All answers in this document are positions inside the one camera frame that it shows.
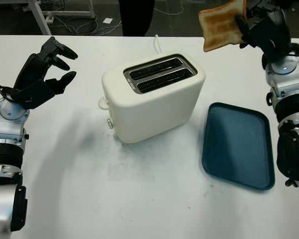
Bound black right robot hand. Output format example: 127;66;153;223
235;0;292;60

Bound cream two-slot toaster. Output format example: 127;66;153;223
97;52;206;144

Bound white floor cable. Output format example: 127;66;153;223
154;0;185;15

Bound white toaster power cord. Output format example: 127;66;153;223
153;35;162;54

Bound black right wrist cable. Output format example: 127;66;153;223
276;43;299;57

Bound thin grey floor cables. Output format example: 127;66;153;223
52;16;123;35

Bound dark blue plastic tray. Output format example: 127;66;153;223
201;102;276;192

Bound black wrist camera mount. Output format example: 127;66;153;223
249;17;274;49
8;79;57;110

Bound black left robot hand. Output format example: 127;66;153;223
13;36;79;95

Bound toast slice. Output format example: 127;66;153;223
198;0;247;52

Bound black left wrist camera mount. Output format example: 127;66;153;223
8;79;57;110

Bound white metal table frame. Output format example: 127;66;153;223
0;0;95;35

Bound person in black trousers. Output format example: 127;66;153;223
118;0;155;36

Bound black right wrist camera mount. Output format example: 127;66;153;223
249;17;274;49

